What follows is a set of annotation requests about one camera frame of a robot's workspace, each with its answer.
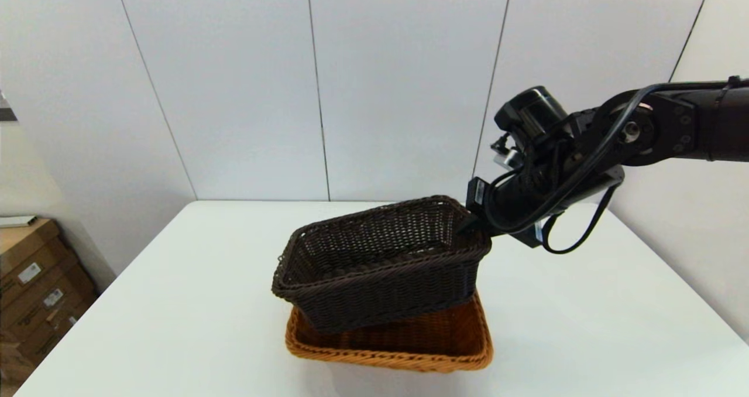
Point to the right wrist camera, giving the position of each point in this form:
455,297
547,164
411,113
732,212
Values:
508,158

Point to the flat white object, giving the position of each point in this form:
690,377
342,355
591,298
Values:
16,222

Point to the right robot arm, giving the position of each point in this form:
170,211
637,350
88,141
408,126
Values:
720,127

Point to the orange wicker basket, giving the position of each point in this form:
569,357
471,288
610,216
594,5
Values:
409,350

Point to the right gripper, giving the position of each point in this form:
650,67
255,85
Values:
518,209

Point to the dark brown wicker basket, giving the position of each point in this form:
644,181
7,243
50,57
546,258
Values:
380,297

